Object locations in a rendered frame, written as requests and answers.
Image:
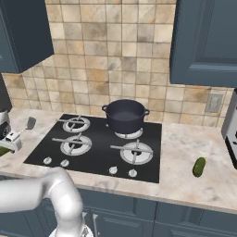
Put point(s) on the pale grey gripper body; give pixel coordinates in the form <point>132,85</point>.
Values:
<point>11,146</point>

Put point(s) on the black gas hob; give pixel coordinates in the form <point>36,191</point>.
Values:
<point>102,151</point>

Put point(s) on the blue drawer front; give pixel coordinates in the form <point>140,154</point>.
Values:
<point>120,202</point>

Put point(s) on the white hob knob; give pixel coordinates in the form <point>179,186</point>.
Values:
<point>47,160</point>
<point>113,170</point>
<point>132,172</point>
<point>64,163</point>

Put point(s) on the black appliance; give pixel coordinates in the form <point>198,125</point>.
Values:
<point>4,95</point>

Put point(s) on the grey wall socket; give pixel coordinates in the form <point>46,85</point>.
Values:
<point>214,103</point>

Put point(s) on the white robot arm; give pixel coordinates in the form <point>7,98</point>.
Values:
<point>63,200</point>

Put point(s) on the green cucumber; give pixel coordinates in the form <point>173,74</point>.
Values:
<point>199,167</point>
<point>3,151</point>

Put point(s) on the blue wall cupboard door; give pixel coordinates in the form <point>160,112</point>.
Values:
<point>206,43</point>

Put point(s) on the dark blue cooking pot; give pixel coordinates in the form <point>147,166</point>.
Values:
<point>125,118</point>

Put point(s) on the blue wall cupboard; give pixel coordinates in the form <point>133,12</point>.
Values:
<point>21,34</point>

